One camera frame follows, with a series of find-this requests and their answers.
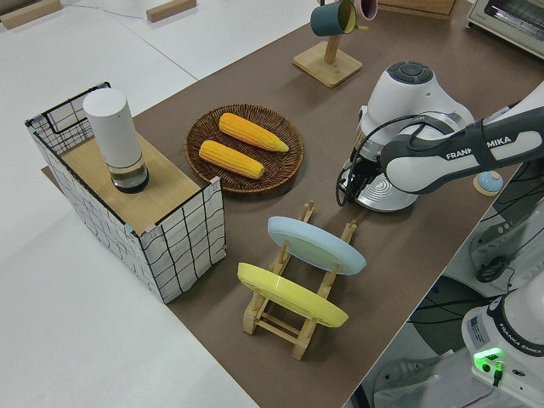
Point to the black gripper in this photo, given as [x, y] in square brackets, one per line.
[366, 170]

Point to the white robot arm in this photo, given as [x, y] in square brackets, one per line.
[425, 170]

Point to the light blue plate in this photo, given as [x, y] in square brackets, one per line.
[319, 246]

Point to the yellow plate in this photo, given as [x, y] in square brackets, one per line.
[293, 297]

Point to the wooden plate rack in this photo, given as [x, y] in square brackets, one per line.
[276, 327]

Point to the brown wicker basket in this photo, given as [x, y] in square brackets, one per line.
[289, 166]

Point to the wooden mug tree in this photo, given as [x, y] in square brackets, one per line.
[327, 70]

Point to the yellow corn cob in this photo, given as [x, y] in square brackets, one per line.
[251, 132]
[229, 159]

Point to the small blue bell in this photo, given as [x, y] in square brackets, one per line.
[489, 183]

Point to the brown table mat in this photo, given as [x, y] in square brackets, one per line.
[263, 76]

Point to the dark teal mug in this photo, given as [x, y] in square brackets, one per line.
[327, 19]

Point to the pink mug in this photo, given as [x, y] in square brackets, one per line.
[367, 8]

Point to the white toaster oven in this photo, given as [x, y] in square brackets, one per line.
[510, 25]

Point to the wooden block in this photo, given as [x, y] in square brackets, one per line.
[166, 10]
[30, 13]

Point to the white cylinder bottle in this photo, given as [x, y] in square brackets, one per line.
[112, 132]

